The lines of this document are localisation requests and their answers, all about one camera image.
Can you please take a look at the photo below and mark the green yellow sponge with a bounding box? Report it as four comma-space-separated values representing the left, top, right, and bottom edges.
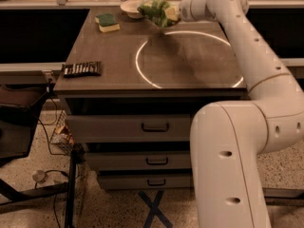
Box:
95, 13, 120, 32

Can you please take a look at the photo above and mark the grey drawer cabinet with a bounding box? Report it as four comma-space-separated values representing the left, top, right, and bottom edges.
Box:
54, 7, 246, 178

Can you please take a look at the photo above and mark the black cable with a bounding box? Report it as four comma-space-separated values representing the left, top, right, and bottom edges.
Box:
37, 96, 68, 157

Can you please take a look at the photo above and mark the wire basket with items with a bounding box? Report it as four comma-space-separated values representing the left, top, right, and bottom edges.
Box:
50, 110, 75, 155

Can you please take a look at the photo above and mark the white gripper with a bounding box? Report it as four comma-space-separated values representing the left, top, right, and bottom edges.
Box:
164, 0, 214, 22

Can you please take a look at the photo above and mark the round white floor device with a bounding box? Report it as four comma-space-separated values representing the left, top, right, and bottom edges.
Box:
32, 170, 48, 183

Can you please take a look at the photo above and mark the grey drawer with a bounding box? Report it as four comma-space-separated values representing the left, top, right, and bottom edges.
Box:
97, 174, 193, 190
66, 114, 190, 143
85, 151, 191, 171

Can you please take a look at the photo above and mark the middle grey drawer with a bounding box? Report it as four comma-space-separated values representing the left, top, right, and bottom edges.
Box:
85, 151, 191, 171

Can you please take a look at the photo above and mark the bottom grey drawer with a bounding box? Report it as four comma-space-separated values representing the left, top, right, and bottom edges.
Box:
97, 174, 193, 190

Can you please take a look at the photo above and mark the white ceramic bowl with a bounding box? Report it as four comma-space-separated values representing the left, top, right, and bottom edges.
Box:
120, 0, 143, 19

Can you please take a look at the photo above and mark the black metal stand leg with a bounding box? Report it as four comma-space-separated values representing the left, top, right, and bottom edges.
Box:
64, 150, 77, 228

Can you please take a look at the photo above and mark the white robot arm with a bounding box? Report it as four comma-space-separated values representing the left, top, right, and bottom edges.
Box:
180, 0, 304, 228

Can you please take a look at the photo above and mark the green jalapeno chip bag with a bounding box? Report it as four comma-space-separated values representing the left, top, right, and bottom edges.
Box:
138, 0, 179, 28

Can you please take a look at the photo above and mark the black office chair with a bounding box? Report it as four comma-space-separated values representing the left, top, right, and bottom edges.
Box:
0, 85, 48, 166

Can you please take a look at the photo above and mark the top grey drawer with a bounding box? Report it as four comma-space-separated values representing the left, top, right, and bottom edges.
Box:
66, 114, 190, 143

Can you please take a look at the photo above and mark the rxbar chocolate bar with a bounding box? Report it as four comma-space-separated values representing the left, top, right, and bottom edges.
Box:
62, 61, 102, 78

